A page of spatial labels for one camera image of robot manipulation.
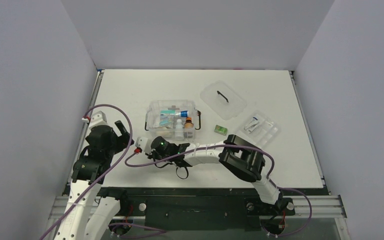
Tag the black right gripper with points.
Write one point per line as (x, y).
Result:
(150, 151)

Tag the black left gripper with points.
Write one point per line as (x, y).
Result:
(123, 140)

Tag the white bottle green label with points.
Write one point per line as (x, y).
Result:
(179, 130)

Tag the teal packet of supplies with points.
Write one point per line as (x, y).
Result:
(166, 120)

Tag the clear plastic medicine box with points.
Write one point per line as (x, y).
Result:
(175, 120)

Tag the brown bottle orange label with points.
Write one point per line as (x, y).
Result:
(189, 125)

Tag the white bottle blue label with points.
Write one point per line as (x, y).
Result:
(179, 114)

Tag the small green box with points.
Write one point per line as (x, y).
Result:
(221, 130)

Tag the blue white wipe packets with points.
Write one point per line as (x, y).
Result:
(252, 125)

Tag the clear plastic divider tray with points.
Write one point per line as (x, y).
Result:
(263, 134)

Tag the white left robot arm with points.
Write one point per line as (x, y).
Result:
(78, 223)

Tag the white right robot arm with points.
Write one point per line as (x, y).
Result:
(243, 159)

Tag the clear plastic box lid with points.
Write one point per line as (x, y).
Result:
(223, 100)

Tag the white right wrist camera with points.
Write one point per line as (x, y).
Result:
(144, 144)

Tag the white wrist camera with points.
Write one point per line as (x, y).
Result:
(144, 144)
(97, 119)

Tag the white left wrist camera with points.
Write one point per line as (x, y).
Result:
(97, 119)

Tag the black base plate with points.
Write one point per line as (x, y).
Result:
(199, 209)

